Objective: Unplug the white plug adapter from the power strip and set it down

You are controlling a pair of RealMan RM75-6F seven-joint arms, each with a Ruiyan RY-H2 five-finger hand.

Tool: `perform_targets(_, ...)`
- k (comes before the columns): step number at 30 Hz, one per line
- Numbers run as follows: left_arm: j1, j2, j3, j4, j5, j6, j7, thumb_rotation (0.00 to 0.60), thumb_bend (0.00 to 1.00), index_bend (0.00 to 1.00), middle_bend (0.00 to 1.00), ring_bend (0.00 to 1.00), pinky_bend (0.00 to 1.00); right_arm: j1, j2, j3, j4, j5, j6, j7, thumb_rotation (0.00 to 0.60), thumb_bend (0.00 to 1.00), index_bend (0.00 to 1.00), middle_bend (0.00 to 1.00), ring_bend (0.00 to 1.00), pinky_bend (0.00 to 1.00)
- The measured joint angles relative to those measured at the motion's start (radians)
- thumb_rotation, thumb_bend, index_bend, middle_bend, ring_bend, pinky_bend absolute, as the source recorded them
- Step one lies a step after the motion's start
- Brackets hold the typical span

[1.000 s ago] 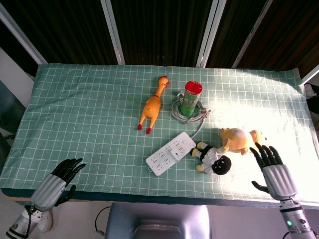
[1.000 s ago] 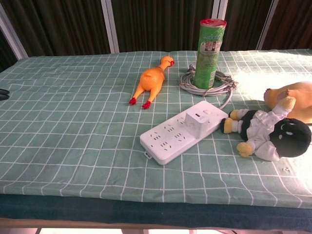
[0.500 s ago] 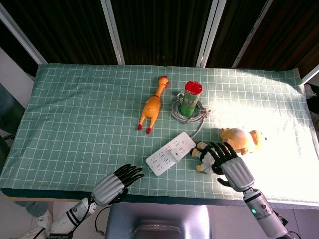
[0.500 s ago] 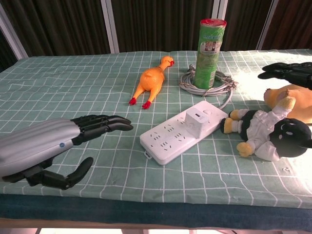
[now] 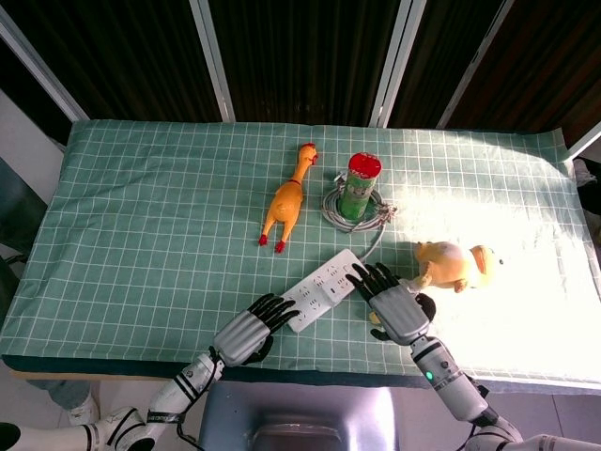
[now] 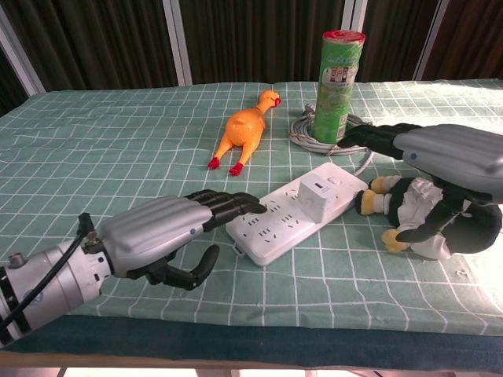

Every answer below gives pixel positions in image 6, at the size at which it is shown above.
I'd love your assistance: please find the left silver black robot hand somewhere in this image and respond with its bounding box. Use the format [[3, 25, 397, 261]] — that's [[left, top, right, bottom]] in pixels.
[[97, 189, 269, 292]]

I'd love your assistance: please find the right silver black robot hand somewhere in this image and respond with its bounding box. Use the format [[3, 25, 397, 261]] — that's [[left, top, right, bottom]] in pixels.
[[336, 123, 503, 205]]

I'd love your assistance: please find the white power strip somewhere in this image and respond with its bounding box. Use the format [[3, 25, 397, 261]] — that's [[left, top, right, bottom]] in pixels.
[[225, 162, 369, 268]]

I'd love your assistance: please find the white cube charger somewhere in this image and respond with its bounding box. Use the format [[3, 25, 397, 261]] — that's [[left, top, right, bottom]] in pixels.
[[297, 172, 342, 223]]

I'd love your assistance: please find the black white plush doll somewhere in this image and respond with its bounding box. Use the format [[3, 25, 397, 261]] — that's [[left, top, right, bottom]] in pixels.
[[354, 175, 503, 261]]

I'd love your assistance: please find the green checked tablecloth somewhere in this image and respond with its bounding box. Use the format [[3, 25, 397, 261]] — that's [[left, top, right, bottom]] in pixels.
[[0, 78, 503, 368]]

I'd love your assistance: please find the green chips can red lid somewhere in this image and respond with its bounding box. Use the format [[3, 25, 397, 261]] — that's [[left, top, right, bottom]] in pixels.
[[312, 30, 366, 145]]

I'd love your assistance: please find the yellow rubber chicken toy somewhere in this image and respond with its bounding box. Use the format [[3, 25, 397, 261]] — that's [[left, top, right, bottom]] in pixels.
[[207, 89, 283, 177]]

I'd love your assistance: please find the dark brown curtain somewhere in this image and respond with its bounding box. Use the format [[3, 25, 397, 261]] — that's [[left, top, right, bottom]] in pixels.
[[0, 0, 503, 115]]

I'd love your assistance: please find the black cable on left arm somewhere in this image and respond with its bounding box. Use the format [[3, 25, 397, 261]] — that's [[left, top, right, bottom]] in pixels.
[[0, 213, 95, 335]]

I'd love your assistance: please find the white window frame post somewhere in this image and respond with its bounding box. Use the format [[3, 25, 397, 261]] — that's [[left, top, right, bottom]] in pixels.
[[163, 0, 193, 86], [0, 15, 46, 95], [412, 0, 451, 82], [341, 0, 369, 83]]

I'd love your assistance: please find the grey cable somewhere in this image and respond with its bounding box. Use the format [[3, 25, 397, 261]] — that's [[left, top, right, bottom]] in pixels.
[[289, 102, 376, 176]]

